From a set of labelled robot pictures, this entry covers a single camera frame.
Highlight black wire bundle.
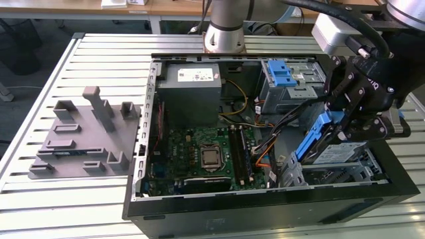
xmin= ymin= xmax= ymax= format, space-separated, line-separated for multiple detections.
xmin=266 ymin=97 xmax=334 ymax=160

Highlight metal optical drive cage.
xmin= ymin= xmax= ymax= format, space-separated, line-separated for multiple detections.
xmin=259 ymin=59 xmax=335 ymax=115

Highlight hard disk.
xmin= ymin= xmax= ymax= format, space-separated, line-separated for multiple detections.
xmin=295 ymin=111 xmax=372 ymax=165

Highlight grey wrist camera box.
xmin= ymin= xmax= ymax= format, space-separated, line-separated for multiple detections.
xmin=311 ymin=13 xmax=376 ymax=54

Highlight red twisted wire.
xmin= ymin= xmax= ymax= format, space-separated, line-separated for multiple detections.
xmin=153 ymin=101 xmax=167 ymax=155

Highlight long wooden desk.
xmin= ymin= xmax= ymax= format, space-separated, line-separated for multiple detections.
xmin=33 ymin=0 xmax=354 ymax=22

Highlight green motherboard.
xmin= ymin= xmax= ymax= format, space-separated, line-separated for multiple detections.
xmin=146 ymin=125 xmax=268 ymax=196

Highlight grey power supply unit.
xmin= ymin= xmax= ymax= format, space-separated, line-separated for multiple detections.
xmin=157 ymin=63 xmax=223 ymax=129

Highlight blue plastic drive latch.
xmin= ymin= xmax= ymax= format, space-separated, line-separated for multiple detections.
xmin=267 ymin=61 xmax=296 ymax=87

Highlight grey parts rack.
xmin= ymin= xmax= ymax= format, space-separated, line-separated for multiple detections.
xmin=29 ymin=86 xmax=143 ymax=180

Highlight yellow wires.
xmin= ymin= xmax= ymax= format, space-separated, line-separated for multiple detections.
xmin=219 ymin=79 xmax=250 ymax=117

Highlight orange flat wire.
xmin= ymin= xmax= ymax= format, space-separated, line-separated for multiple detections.
xmin=255 ymin=153 xmax=272 ymax=168

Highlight silver CPU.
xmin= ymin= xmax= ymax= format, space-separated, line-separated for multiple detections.
xmin=202 ymin=148 xmax=220 ymax=167

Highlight dark RAM stick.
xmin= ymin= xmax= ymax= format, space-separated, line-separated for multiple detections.
xmin=238 ymin=125 xmax=256 ymax=182

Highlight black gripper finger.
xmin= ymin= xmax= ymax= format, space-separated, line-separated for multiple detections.
xmin=324 ymin=56 xmax=366 ymax=130
xmin=336 ymin=110 xmax=394 ymax=142

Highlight metal disk bay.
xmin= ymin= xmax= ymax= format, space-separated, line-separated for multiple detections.
xmin=279 ymin=149 xmax=380 ymax=187

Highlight black waste bin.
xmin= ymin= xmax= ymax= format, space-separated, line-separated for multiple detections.
xmin=0 ymin=18 xmax=43 ymax=76

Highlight black graphics card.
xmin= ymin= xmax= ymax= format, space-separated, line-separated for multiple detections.
xmin=182 ymin=176 xmax=232 ymax=194

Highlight black open PC case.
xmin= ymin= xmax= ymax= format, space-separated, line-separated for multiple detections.
xmin=122 ymin=52 xmax=422 ymax=237

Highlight grey furniture foot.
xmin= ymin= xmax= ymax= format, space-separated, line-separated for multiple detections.
xmin=0 ymin=81 xmax=15 ymax=102

